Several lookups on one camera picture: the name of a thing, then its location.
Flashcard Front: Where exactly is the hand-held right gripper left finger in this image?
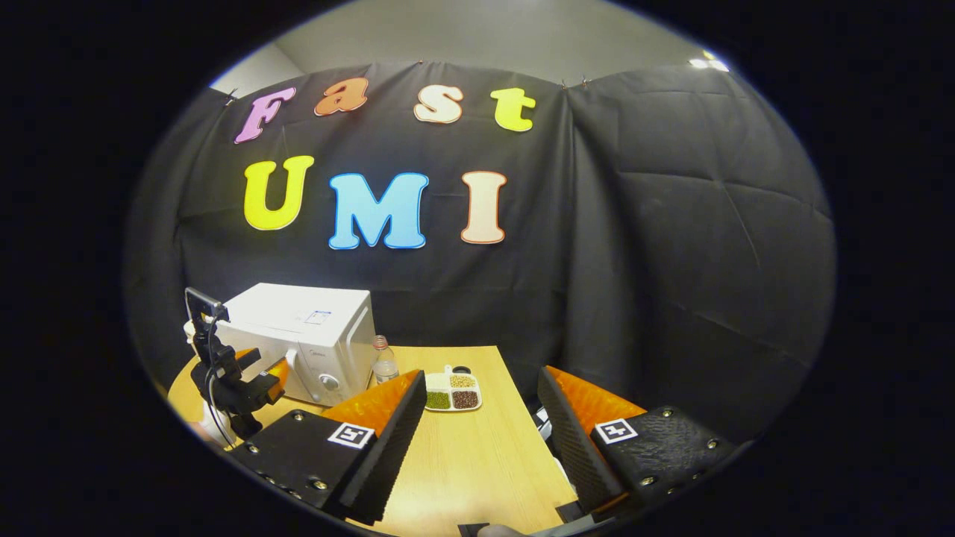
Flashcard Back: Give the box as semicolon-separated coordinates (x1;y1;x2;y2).
228;369;428;527

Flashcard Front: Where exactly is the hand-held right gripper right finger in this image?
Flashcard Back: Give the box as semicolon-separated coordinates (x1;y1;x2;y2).
537;365;743;523

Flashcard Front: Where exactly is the white microwave oven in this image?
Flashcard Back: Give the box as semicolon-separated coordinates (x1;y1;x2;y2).
215;282;378;407

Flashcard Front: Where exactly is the clear bottle with red label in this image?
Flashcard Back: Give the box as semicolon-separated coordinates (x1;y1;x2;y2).
372;335;400;385

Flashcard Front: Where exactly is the white divided dish of beans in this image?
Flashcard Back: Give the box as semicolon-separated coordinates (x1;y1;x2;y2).
423;365;483;412

